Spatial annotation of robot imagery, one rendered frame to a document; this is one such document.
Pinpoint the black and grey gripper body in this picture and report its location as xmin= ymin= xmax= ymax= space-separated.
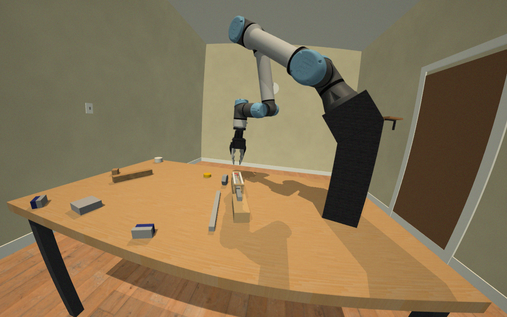
xmin=232 ymin=127 xmax=246 ymax=149

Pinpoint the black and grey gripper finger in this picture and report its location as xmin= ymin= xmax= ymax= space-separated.
xmin=230 ymin=142 xmax=236 ymax=164
xmin=239 ymin=146 xmax=246 ymax=165

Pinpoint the long wooden batten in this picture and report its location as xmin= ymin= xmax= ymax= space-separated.
xmin=112 ymin=169 xmax=153 ymax=183

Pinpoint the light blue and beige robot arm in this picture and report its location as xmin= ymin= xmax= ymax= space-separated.
xmin=228 ymin=16 xmax=358 ymax=128

